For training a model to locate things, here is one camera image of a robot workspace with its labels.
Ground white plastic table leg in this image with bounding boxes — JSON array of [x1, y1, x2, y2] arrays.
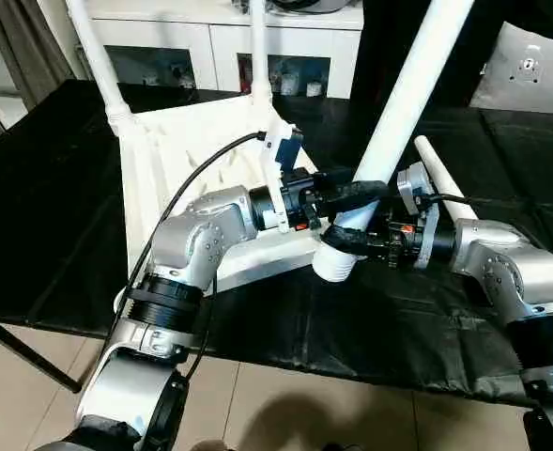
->
[[247, 0, 274, 106], [66, 0, 140, 134], [311, 0, 476, 284], [413, 135, 470, 203]]

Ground white plastic table top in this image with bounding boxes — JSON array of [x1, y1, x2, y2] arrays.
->
[[115, 97, 322, 313]]

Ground black cabinet with yellow label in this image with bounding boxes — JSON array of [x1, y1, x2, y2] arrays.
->
[[351, 0, 507, 109]]

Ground white glass-door cabinet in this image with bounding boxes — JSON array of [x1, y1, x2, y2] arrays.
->
[[65, 0, 365, 101]]

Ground grey cushion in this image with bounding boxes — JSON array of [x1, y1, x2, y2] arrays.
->
[[469, 21, 553, 117]]

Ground black table mat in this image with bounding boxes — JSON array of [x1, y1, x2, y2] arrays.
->
[[0, 80, 553, 407]]

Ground grey curtain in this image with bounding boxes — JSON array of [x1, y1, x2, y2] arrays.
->
[[0, 0, 75, 106]]

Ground black table frame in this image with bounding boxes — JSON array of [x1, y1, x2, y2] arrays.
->
[[0, 318, 82, 394]]

